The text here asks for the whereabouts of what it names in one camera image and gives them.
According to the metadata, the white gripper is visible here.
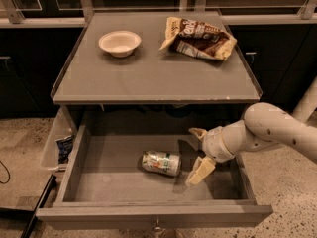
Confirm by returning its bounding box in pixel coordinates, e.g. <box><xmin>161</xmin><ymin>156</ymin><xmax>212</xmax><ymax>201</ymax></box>
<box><xmin>185</xmin><ymin>126</ymin><xmax>235</xmax><ymax>186</ymax></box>

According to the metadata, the green white soda can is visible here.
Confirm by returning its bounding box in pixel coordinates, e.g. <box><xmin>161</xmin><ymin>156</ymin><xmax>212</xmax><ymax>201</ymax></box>
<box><xmin>142</xmin><ymin>150</ymin><xmax>181</xmax><ymax>177</ymax></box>

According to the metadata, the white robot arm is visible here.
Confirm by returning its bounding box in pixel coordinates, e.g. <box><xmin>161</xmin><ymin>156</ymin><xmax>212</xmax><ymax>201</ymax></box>
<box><xmin>186</xmin><ymin>78</ymin><xmax>317</xmax><ymax>186</ymax></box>

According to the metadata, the metal drawer knob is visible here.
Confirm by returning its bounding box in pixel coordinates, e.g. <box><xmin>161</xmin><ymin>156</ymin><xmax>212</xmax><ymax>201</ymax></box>
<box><xmin>153</xmin><ymin>218</ymin><xmax>163</xmax><ymax>232</ymax></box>

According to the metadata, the open grey middle drawer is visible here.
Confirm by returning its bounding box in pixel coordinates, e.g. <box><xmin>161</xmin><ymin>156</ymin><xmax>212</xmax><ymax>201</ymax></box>
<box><xmin>37</xmin><ymin>125</ymin><xmax>272</xmax><ymax>229</ymax></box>

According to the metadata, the brown chip bag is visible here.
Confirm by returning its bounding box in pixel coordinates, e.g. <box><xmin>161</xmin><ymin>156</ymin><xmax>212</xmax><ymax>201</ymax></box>
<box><xmin>160</xmin><ymin>17</ymin><xmax>237</xmax><ymax>60</ymax></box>

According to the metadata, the grey cabinet with flat top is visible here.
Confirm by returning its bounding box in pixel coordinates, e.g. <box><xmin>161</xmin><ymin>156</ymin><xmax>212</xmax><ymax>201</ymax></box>
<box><xmin>50</xmin><ymin>11</ymin><xmax>264</xmax><ymax>137</ymax></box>

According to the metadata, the white paper bowl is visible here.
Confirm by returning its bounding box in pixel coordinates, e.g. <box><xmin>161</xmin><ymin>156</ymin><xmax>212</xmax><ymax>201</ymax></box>
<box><xmin>98</xmin><ymin>31</ymin><xmax>142</xmax><ymax>58</ymax></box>

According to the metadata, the blue snack packet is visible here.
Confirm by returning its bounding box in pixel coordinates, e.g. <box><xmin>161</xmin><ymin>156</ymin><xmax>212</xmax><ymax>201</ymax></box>
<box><xmin>55</xmin><ymin>135</ymin><xmax>73</xmax><ymax>164</ymax></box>

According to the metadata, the clear plastic bin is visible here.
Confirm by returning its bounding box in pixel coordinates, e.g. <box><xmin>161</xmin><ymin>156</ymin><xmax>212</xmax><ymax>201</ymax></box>
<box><xmin>41</xmin><ymin>109</ymin><xmax>74</xmax><ymax>173</ymax></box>

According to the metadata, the black floor strip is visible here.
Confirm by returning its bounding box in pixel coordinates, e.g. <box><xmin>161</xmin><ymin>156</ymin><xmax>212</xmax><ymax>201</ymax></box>
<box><xmin>20</xmin><ymin>175</ymin><xmax>56</xmax><ymax>238</ymax></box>

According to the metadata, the black cable on floor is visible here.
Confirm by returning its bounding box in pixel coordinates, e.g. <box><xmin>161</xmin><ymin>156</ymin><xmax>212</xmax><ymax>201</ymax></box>
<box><xmin>0</xmin><ymin>160</ymin><xmax>11</xmax><ymax>185</ymax></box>

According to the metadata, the metal railing frame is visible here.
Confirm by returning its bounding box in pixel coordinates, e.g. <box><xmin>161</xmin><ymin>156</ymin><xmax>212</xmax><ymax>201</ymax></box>
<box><xmin>0</xmin><ymin>0</ymin><xmax>317</xmax><ymax>25</ymax></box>

